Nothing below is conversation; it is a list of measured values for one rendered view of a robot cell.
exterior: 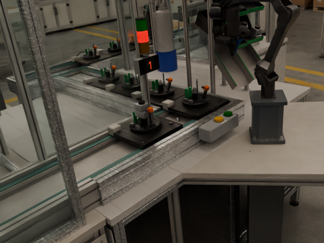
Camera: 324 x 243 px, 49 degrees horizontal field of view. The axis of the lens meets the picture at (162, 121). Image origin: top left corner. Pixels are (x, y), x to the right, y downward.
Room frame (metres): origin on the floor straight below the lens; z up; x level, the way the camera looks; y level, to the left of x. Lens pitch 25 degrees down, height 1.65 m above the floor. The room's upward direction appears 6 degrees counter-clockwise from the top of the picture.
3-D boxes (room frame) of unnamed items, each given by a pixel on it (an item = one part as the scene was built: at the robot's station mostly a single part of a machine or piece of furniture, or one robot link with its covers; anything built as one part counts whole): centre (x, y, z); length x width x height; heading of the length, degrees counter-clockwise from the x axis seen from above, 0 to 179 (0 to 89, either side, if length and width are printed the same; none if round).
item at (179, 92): (1.83, -0.01, 1.01); 0.24 x 0.24 x 0.13; 42
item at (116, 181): (1.35, -0.07, 0.91); 0.89 x 0.06 x 0.11; 132
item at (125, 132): (1.42, 0.08, 0.96); 0.24 x 0.24 x 0.02; 42
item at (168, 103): (1.64, -0.18, 1.01); 0.24 x 0.24 x 0.13; 42
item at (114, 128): (1.43, 0.22, 0.97); 0.05 x 0.05 x 0.04; 42
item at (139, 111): (1.43, 0.09, 1.06); 0.08 x 0.04 x 0.07; 42
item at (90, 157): (1.46, 0.06, 0.91); 0.84 x 0.28 x 0.10; 132
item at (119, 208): (1.98, 0.12, 0.84); 1.50 x 1.41 x 0.03; 132
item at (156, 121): (1.42, 0.08, 0.98); 0.14 x 0.14 x 0.02
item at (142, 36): (1.61, 0.05, 1.33); 0.05 x 0.05 x 0.05
